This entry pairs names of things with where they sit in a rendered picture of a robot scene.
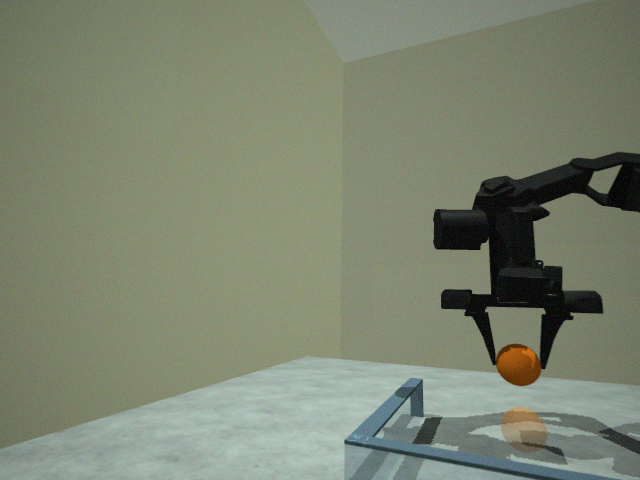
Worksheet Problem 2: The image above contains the blue-grey l-shaped wall trim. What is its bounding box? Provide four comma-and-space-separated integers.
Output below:
344, 378, 621, 480

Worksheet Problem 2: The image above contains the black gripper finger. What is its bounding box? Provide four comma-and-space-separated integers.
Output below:
464, 312, 496, 365
539, 314, 573, 369

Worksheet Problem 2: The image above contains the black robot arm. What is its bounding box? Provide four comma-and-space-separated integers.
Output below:
433, 152, 640, 304

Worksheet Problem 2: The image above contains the clear l-shaped low wall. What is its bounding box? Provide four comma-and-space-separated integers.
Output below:
344, 382, 535, 480

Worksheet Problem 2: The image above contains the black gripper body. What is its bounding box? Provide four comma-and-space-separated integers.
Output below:
441, 248, 604, 316

